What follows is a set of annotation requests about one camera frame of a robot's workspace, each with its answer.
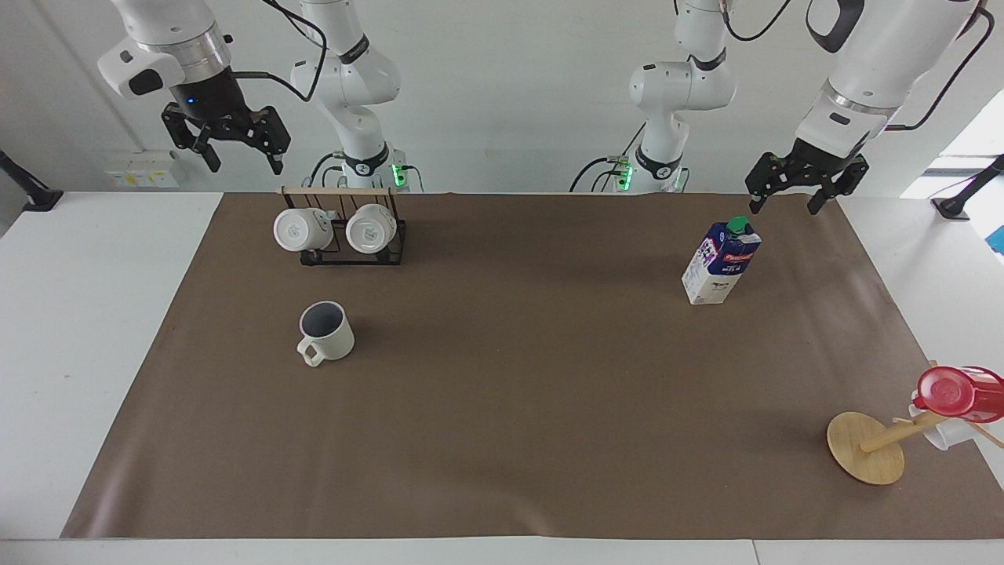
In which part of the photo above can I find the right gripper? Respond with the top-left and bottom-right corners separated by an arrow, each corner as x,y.
162,67 -> 292,176

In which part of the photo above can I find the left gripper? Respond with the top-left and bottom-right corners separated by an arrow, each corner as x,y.
745,138 -> 870,217

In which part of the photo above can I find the blue and white milk carton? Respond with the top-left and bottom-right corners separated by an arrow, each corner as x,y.
681,217 -> 763,307

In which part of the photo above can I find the red plastic cup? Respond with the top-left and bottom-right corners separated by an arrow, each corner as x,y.
913,365 -> 1004,425

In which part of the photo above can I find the small white cup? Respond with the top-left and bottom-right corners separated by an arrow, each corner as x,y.
908,401 -> 975,452

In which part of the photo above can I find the black stand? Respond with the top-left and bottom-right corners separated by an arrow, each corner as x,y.
0,150 -> 64,213
930,154 -> 1004,221

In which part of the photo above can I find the white mug with grey inside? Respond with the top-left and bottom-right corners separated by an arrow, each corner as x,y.
296,301 -> 356,369

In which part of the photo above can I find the wooden mug tree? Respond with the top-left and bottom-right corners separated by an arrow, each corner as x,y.
827,360 -> 1004,487

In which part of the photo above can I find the black cable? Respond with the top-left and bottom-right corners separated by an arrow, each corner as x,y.
569,121 -> 649,194
721,0 -> 795,43
885,6 -> 996,133
233,0 -> 329,104
308,151 -> 347,190

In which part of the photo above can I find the white wall socket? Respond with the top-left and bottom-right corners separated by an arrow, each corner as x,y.
104,151 -> 180,190

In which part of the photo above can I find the black wire mug rack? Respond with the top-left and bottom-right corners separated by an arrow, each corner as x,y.
281,185 -> 409,267

